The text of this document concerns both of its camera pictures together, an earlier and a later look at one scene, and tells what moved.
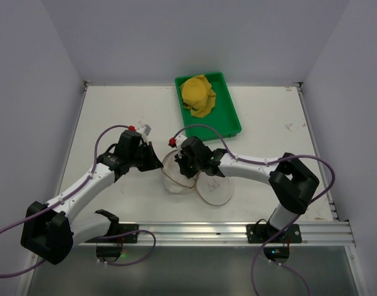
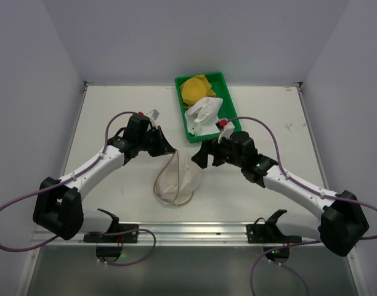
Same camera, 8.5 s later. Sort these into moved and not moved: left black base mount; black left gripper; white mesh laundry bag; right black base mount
Moved: white mesh laundry bag; black left gripper
Not moved: left black base mount; right black base mount
